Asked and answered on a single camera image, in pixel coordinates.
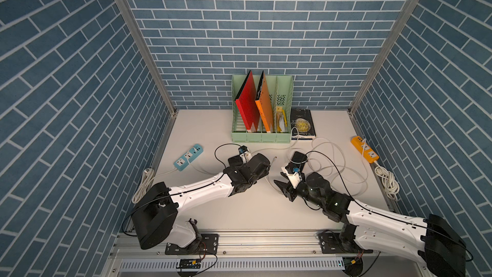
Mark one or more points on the teal power strip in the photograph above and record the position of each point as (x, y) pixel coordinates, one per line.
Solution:
(185, 160)

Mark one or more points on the yellow packet in organizer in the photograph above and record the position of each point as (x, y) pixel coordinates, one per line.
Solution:
(280, 116)

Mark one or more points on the orange box folder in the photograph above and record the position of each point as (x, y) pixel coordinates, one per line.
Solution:
(264, 105)

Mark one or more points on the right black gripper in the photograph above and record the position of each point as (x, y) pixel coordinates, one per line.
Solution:
(286, 189)

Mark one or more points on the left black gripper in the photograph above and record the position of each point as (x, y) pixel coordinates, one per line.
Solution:
(263, 172)

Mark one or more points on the black book with gold moon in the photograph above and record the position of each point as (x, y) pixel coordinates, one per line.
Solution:
(302, 124)

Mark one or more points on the orange power strip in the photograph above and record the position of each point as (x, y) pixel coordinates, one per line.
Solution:
(366, 151)

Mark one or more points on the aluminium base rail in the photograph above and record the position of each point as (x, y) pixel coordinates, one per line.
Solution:
(265, 252)

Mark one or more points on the red box folder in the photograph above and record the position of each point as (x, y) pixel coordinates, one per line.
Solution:
(245, 102)

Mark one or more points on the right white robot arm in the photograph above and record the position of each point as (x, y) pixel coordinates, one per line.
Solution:
(430, 242)

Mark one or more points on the green file organizer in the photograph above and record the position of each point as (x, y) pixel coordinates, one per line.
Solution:
(281, 94)

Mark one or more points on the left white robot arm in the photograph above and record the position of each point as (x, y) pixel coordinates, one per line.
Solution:
(155, 216)

